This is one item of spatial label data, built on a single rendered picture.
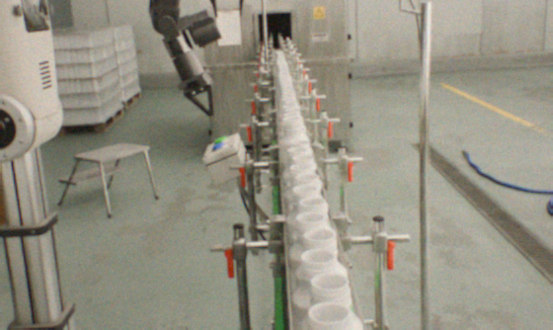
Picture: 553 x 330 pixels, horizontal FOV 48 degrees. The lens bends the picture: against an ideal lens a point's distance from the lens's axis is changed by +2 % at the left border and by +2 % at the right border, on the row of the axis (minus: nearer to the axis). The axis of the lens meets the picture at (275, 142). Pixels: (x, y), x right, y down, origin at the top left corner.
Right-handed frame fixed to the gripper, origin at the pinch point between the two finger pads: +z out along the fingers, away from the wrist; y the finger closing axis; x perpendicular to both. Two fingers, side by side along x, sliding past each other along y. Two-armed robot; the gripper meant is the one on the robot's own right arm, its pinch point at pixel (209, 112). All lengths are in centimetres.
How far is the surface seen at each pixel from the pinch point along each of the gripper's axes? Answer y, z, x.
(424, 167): 71, 59, -50
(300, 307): -82, 11, -14
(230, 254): -56, 13, -3
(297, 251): -70, 11, -14
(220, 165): -10.4, 10.4, 1.1
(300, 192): -56, 8, -16
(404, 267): 161, 140, -33
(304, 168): -43.9, 8.7, -17.7
